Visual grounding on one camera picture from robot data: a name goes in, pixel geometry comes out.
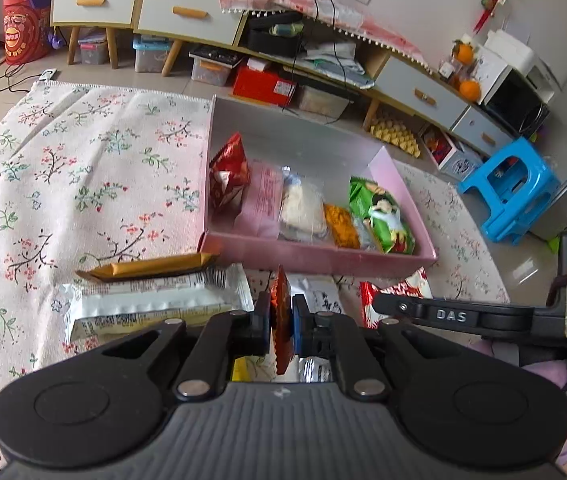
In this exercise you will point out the pile of papers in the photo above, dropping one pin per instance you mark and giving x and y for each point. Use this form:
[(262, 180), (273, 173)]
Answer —
[(338, 62)]

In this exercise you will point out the red white patterned snack packet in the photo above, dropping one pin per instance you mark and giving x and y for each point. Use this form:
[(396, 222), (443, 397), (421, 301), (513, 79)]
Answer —
[(403, 285)]

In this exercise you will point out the green chip packet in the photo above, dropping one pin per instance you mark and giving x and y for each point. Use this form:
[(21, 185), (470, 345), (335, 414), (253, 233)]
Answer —
[(381, 217)]

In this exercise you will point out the wooden tv cabinet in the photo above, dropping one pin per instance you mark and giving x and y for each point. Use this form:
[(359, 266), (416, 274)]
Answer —
[(263, 50)]

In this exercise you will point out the orange fruit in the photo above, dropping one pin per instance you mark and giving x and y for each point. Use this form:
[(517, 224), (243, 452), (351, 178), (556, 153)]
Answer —
[(463, 52), (469, 89)]

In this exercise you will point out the yellow snack packet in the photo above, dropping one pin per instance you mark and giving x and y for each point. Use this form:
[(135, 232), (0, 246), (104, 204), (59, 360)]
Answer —
[(241, 367)]

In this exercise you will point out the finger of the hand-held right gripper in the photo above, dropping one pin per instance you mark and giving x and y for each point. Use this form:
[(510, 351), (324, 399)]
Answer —
[(398, 310)]

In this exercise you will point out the blue plastic stool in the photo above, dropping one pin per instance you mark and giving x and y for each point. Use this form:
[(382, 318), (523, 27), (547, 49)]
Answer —
[(508, 190)]

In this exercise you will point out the floral tablecloth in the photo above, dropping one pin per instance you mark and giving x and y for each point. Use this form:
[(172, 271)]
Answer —
[(88, 185)]

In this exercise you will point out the pink snack packet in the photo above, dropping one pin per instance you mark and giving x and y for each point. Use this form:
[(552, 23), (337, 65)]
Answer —
[(263, 200)]

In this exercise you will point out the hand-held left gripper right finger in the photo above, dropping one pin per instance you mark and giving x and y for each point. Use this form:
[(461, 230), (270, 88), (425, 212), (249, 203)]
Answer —
[(299, 327)]

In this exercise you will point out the red round gift bag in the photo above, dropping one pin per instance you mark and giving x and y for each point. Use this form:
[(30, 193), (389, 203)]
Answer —
[(25, 30)]

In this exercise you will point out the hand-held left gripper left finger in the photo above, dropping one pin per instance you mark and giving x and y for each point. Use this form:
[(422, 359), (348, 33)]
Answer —
[(265, 327)]

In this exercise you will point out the clear cracker packet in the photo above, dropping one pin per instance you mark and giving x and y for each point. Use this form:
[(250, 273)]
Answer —
[(303, 207)]

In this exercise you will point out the white snack packet dark print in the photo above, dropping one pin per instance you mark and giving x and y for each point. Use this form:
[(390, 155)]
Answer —
[(326, 295)]

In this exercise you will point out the red cardboard box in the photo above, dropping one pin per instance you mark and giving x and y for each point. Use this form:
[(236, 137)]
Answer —
[(263, 82)]

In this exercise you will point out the clear storage box dark lid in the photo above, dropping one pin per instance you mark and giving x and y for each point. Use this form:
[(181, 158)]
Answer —
[(213, 67)]

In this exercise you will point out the long white green snack packet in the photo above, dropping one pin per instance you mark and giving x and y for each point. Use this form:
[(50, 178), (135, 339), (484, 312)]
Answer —
[(153, 302)]

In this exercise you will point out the white cabinet drawer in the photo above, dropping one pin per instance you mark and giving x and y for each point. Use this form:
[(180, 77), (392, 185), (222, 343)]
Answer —
[(188, 10), (93, 2), (418, 92), (481, 132)]

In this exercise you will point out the red wall decoration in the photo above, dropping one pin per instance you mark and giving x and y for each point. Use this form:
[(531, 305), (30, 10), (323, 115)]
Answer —
[(493, 7)]

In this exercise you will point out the brown snack packet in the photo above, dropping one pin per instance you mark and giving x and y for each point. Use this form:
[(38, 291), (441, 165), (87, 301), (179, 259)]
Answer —
[(148, 267)]

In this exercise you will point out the black bag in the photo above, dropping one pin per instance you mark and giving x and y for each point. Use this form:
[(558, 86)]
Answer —
[(273, 37)]

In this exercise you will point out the white printed carton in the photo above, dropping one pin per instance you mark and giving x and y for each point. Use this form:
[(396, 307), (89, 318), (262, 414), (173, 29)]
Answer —
[(456, 157)]

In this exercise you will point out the yellow egg tray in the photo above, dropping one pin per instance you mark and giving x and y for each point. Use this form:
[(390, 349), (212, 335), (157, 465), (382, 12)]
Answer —
[(396, 135)]

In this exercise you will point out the orange snack packet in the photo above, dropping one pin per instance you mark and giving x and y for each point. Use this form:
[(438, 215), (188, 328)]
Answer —
[(339, 225)]

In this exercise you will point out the white microwave oven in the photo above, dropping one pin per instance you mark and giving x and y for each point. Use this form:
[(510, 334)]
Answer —
[(511, 102)]

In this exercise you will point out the pink cardboard box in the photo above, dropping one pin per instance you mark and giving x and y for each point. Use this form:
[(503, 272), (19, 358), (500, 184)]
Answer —
[(313, 260)]

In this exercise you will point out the small orange candy packet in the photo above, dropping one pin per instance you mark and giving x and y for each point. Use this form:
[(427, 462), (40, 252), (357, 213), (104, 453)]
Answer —
[(281, 310)]

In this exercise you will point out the clear storage box blue lid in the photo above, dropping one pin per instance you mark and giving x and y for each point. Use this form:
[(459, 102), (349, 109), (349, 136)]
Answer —
[(151, 55)]

